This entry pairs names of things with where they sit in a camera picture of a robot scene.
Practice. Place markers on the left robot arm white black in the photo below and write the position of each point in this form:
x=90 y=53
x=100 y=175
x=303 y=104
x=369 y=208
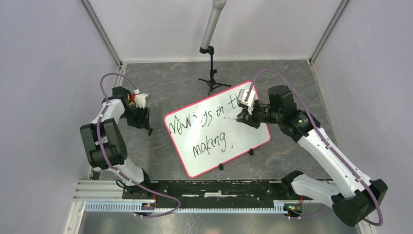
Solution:
x=104 y=145

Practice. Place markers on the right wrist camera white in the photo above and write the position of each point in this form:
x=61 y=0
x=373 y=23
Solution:
x=246 y=99

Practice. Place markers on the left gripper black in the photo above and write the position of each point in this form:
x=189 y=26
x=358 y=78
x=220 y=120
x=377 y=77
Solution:
x=143 y=122

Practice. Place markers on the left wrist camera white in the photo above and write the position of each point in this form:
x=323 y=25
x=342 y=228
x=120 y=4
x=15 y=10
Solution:
x=139 y=98

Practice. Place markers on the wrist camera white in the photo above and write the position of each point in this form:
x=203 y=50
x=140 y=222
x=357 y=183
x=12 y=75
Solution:
x=246 y=99
x=139 y=98

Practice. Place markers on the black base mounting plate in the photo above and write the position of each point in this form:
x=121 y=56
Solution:
x=205 y=194

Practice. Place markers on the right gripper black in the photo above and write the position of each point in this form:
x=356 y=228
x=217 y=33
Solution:
x=249 y=119

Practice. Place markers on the black microphone tripod stand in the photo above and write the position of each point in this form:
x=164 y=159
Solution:
x=212 y=83

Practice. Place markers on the silver microphone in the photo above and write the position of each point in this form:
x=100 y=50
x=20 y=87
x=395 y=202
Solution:
x=217 y=7

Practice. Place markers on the slotted aluminium rail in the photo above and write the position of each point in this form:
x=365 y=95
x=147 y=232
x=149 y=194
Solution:
x=140 y=207

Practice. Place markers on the whiteboard with pink frame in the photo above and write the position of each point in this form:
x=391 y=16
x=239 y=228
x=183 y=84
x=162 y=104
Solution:
x=204 y=139

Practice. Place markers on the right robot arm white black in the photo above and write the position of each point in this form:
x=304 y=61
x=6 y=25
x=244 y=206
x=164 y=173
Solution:
x=352 y=195

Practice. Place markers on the colourful toy block car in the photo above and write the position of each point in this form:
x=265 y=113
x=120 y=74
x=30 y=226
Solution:
x=131 y=100

